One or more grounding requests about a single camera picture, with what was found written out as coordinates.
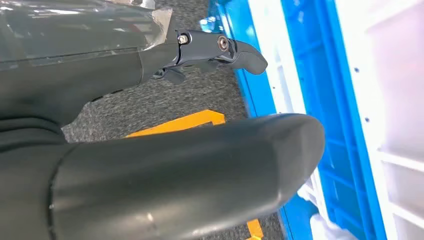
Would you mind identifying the blue plastic crate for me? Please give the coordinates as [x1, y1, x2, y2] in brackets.
[280, 0, 389, 240]

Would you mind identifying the blue steel shelf rack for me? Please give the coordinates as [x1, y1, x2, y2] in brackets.
[198, 0, 319, 240]

